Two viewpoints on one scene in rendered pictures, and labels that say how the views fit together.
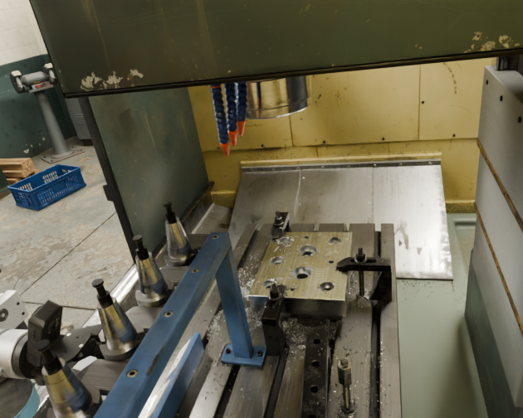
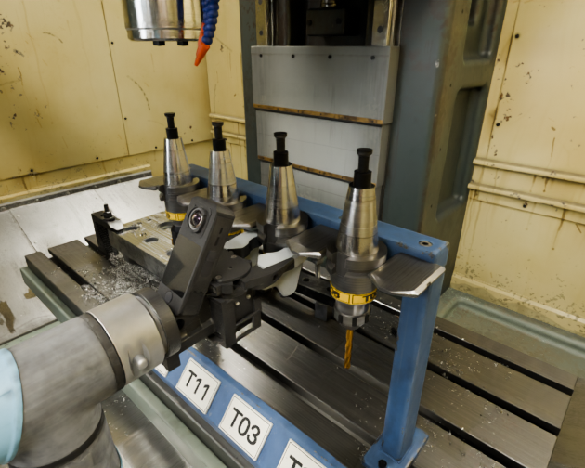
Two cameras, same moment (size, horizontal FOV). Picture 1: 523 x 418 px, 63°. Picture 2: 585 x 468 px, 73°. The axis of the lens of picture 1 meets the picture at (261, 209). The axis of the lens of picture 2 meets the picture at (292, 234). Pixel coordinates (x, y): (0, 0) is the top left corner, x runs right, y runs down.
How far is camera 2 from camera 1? 73 cm
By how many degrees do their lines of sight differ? 58
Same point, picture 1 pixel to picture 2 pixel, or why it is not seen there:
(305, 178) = (22, 216)
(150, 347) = (317, 207)
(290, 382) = (266, 305)
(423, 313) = not seen: hidden behind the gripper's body
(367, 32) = not seen: outside the picture
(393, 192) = (129, 204)
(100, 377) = (321, 239)
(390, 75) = (91, 93)
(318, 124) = (19, 150)
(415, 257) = not seen: hidden behind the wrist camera
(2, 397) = (106, 448)
